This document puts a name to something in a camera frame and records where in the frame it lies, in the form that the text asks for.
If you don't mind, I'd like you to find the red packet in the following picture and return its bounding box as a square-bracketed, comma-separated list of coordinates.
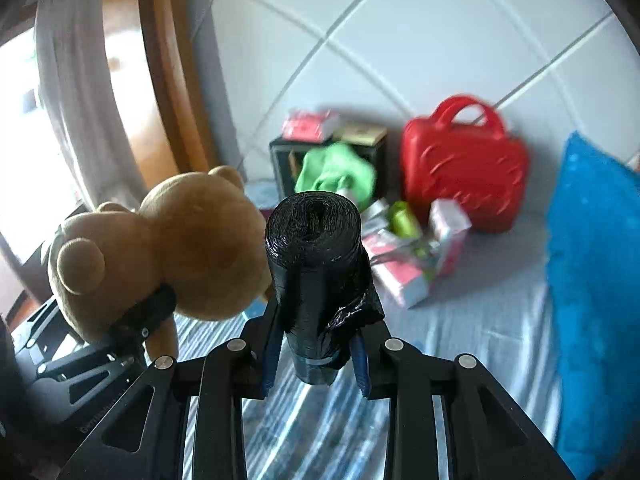
[361, 230, 426, 261]

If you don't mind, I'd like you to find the black box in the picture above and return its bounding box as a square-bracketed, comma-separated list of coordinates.
[269, 132, 388, 201]

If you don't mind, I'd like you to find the large pink tissue pack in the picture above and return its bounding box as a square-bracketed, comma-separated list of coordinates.
[372, 255, 436, 309]

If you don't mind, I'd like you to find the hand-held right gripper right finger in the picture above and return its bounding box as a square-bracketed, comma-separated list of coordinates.
[350, 320, 576, 480]

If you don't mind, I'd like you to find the beige box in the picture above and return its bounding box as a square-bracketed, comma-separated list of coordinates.
[334, 122, 389, 147]

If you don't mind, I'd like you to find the tall pink white tissue pack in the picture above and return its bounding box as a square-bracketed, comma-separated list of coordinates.
[427, 199, 472, 278]

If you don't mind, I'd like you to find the blue plastic crate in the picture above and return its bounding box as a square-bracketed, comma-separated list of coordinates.
[545, 131, 640, 478]

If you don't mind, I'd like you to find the green pink packet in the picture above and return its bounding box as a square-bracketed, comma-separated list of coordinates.
[390, 201, 431, 261]

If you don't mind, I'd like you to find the red plastic carry case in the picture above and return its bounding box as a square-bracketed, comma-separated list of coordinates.
[400, 94, 531, 235]

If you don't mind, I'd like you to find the brown teddy bear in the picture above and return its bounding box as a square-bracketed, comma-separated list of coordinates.
[47, 166, 273, 361]

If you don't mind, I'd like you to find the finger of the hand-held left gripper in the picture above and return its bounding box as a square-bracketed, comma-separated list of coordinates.
[12, 297, 86, 356]
[35, 284, 179, 378]

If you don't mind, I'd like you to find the red white pack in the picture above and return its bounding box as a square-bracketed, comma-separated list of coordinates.
[281, 109, 341, 143]

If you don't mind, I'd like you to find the green plush cloth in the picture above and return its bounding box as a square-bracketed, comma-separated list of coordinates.
[294, 142, 377, 208]

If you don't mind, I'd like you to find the wooden door frame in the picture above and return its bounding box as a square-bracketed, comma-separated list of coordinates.
[102, 0, 221, 211]

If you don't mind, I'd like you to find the white curtain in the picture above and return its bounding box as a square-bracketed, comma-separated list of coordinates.
[32, 0, 146, 213]

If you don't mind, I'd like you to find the black trash bag roll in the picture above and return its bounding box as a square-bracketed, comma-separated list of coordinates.
[264, 191, 385, 387]

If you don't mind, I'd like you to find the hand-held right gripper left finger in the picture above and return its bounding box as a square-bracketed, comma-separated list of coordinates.
[57, 297, 281, 480]

